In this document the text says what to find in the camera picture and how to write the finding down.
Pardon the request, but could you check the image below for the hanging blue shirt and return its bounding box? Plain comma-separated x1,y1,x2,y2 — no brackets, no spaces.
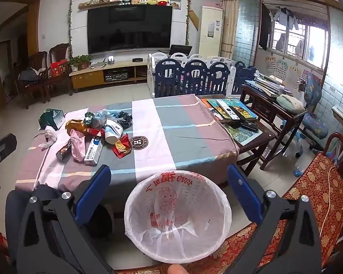
273,7,299,30

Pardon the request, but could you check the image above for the white tissue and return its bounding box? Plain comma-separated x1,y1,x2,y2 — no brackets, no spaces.
43,128,58,143

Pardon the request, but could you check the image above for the red yellow snack wrapper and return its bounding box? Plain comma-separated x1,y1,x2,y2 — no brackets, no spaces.
112,135,132,159

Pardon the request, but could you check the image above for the black bag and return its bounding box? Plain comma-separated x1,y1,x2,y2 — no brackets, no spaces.
19,68,42,82

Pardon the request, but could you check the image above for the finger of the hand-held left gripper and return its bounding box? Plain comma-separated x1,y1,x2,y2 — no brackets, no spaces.
0,133,18,166

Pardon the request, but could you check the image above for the pink plastic bag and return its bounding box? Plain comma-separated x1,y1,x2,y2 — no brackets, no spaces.
69,129,87,161

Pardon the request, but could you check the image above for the blue white playpen fence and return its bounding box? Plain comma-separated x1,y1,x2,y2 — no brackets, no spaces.
147,52,258,98

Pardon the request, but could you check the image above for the plaid tablecloth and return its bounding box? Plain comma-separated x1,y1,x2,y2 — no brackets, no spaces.
15,94,241,203

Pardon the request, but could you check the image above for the yellow packaging bag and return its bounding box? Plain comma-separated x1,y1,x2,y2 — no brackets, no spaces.
65,119,86,134

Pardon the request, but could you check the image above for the green potted plant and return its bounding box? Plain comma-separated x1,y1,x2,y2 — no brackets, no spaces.
69,55,92,72

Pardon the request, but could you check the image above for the stack of books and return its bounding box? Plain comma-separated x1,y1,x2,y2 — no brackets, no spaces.
244,74,293,97

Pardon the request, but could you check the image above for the white blue medicine box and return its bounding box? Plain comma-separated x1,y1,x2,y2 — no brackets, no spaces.
84,135,105,165

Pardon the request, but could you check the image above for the landscape picture book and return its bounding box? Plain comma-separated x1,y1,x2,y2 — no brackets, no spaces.
223,124,263,147

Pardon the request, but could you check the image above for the clear plastic bag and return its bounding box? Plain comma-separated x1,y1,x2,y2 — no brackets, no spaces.
95,109,121,126

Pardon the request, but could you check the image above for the black remote control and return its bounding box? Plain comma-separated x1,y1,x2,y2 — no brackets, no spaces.
240,120,259,132

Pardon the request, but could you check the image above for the wooden wall bracket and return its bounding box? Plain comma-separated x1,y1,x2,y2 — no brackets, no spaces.
188,10,200,30

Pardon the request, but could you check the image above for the red wall poster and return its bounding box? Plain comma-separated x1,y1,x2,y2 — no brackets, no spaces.
300,70,309,92

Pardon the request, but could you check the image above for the blue green picture book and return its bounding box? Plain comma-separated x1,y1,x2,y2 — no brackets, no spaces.
229,99,258,119

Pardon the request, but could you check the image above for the pale wall chart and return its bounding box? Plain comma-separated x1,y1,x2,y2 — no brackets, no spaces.
264,56,276,76
288,66,300,89
275,60,288,82

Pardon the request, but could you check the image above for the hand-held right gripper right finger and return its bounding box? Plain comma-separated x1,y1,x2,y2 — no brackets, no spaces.
226,164,322,274

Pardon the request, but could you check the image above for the large black television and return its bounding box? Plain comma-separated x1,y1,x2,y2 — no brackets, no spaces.
87,5,173,55

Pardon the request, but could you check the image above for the beige curtain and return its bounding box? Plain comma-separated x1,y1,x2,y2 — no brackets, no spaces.
220,0,240,60

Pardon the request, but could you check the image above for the wooden sofa frame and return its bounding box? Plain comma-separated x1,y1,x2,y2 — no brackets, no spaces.
322,133,343,177

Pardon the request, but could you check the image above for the black monitor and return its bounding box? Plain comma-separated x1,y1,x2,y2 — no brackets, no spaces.
169,44,193,56

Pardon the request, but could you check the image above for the red gift box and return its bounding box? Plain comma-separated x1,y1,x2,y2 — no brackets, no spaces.
50,59,70,77

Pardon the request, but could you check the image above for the green tissue box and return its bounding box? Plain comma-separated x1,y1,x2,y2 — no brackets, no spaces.
39,108,66,131

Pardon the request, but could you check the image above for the white blue paper cup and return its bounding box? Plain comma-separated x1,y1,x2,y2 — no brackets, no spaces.
104,118,124,145

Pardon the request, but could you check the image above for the dark wooden table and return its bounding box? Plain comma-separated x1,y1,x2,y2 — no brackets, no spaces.
200,94,276,177

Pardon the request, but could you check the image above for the grey green cushion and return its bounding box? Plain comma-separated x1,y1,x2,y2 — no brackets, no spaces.
276,94,305,112

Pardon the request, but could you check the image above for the white remote control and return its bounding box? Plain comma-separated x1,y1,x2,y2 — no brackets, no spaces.
216,100,241,119

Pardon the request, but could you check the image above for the black stereo amplifier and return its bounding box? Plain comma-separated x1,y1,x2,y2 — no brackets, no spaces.
104,71,129,82

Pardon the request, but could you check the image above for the white lined trash basket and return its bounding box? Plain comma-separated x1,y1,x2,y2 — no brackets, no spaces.
124,171,232,263

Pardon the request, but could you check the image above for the hanging black garment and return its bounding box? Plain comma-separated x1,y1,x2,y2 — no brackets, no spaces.
259,3,272,50

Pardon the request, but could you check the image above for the person's right hand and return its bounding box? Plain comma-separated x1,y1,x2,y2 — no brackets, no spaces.
168,263,187,274

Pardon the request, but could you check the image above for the white standing air conditioner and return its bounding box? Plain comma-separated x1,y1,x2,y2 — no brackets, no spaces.
198,6,223,59

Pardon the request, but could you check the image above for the dark wooden armchair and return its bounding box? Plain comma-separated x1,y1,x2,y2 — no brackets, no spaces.
16,51,50,109
48,43,75,95

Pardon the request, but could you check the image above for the yellow wooden tv cabinet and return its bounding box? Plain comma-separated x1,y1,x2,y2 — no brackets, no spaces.
69,58,149,92

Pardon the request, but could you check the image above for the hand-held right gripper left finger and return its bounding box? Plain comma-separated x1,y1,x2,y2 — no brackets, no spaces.
16,164,115,274

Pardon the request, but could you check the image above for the dark wooden side desk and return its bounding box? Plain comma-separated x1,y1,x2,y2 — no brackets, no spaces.
240,84,308,170

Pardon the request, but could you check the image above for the barred window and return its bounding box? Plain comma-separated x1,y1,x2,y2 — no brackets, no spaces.
271,6,329,69

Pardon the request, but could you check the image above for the white cable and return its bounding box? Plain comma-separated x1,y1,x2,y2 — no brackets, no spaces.
323,164,339,226

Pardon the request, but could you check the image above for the blue child's chair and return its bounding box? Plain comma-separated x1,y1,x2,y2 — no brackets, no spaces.
297,73,329,157

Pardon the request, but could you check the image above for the small black packet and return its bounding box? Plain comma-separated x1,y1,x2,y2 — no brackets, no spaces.
56,143,74,164

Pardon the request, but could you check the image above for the artificial ivy vine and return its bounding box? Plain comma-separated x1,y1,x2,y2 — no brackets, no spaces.
68,0,75,60
185,0,193,45

